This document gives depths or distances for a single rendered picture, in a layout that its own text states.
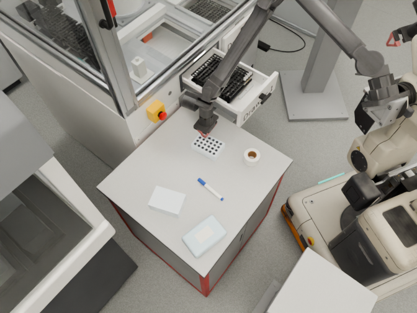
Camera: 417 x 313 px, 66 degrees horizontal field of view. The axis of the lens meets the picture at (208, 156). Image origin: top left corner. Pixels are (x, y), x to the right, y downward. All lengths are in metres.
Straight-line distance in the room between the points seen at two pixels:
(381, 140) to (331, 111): 1.22
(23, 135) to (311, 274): 1.02
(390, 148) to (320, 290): 0.61
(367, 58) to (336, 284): 0.77
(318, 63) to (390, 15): 1.43
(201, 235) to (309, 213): 0.83
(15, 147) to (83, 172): 1.70
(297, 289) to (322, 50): 1.63
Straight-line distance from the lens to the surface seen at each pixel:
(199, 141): 1.42
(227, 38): 1.68
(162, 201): 1.28
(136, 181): 1.40
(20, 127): 0.71
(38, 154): 0.77
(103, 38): 1.09
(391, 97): 1.15
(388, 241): 1.39
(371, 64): 1.14
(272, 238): 2.10
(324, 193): 1.97
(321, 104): 2.67
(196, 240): 1.23
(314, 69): 2.53
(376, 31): 3.53
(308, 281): 1.29
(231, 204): 1.32
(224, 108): 1.44
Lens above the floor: 1.98
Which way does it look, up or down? 59 degrees down
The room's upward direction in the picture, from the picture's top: 1 degrees counter-clockwise
